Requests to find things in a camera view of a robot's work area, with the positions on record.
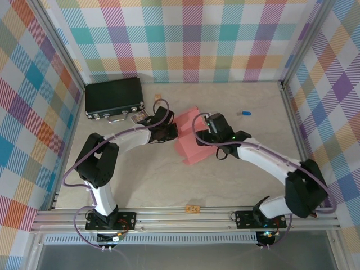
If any pink paper box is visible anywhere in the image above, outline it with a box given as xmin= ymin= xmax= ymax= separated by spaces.
xmin=172 ymin=105 xmax=219 ymax=166

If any black briefcase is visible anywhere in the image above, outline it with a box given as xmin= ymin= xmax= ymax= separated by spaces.
xmin=84 ymin=76 xmax=146 ymax=124

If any small black electronics board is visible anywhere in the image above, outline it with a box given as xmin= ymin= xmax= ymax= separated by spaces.
xmin=256 ymin=230 xmax=279 ymax=245
xmin=97 ymin=232 xmax=125 ymax=245

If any grey metal panel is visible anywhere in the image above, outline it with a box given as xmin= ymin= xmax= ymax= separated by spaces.
xmin=28 ymin=243 xmax=347 ymax=270

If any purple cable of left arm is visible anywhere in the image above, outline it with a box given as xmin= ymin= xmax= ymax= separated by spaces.
xmin=63 ymin=100 xmax=175 ymax=250

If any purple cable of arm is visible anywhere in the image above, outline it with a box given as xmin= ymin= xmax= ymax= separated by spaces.
xmin=192 ymin=112 xmax=337 ymax=249
xmin=63 ymin=100 xmax=175 ymax=250

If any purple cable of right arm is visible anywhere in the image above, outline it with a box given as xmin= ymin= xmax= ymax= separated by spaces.
xmin=192 ymin=112 xmax=337 ymax=249

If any aluminium side rail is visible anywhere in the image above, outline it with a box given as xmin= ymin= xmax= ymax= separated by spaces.
xmin=280 ymin=80 xmax=312 ymax=167
xmin=49 ymin=84 xmax=85 ymax=210

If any black base plate of right arm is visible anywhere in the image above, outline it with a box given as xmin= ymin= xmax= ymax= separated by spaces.
xmin=235 ymin=209 xmax=287 ymax=229

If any aluminium frame rail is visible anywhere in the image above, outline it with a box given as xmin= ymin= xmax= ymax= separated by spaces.
xmin=30 ymin=206 xmax=341 ymax=233

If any black base plate of left arm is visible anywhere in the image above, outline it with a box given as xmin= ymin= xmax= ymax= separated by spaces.
xmin=85 ymin=211 xmax=138 ymax=231

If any grey slotted cable duct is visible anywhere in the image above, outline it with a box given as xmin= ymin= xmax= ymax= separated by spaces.
xmin=43 ymin=232 xmax=258 ymax=245

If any aluminium frame post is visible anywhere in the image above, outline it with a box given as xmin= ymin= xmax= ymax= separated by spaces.
xmin=28 ymin=0 xmax=87 ymax=93
xmin=280 ymin=0 xmax=334 ymax=87

